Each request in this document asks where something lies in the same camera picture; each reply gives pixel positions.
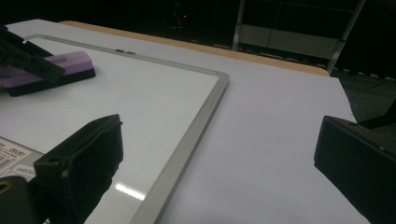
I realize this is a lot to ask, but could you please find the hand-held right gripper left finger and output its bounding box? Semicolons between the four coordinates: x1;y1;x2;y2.
33;113;124;224

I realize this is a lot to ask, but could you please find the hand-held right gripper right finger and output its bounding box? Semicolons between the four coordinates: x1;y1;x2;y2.
313;115;396;224

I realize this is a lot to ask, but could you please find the purple whiteboard eraser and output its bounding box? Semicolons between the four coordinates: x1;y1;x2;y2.
0;50;97;98

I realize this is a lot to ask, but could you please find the grey framed whiteboard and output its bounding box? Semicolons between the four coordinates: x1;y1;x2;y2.
0;33;231;224

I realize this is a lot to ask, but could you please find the white metal stand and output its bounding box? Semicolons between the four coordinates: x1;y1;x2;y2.
232;0;368;75

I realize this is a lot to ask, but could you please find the dark equipment with red light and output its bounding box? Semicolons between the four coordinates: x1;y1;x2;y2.
167;0;194;31

